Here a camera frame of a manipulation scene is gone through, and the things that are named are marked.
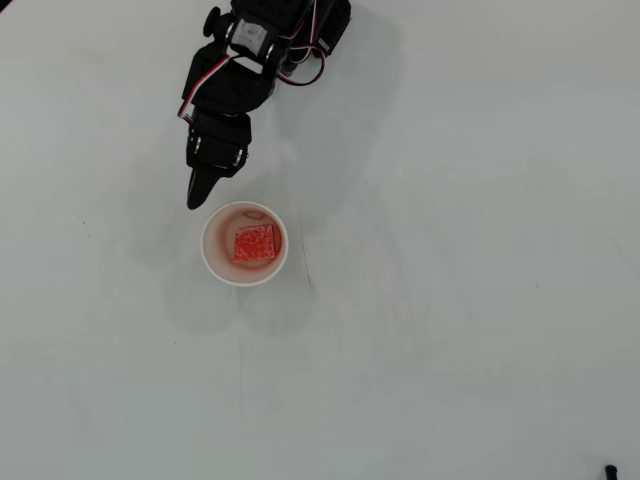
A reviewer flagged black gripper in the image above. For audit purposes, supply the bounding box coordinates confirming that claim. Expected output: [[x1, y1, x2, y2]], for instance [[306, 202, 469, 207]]
[[177, 6, 287, 212]]

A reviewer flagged red cube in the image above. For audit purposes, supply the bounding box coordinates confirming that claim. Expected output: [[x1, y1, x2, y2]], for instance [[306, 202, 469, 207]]
[[233, 224, 279, 264]]

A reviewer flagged white paper cup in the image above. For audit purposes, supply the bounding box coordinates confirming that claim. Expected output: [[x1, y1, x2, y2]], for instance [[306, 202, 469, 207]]
[[200, 200, 290, 288]]

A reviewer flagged red white black gripper cable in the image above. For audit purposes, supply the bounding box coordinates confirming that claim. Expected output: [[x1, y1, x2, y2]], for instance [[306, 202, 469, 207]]
[[176, 54, 234, 121]]

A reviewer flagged red black arm cable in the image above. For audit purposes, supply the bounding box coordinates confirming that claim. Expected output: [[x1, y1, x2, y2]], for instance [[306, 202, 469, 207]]
[[278, 0, 332, 87]]

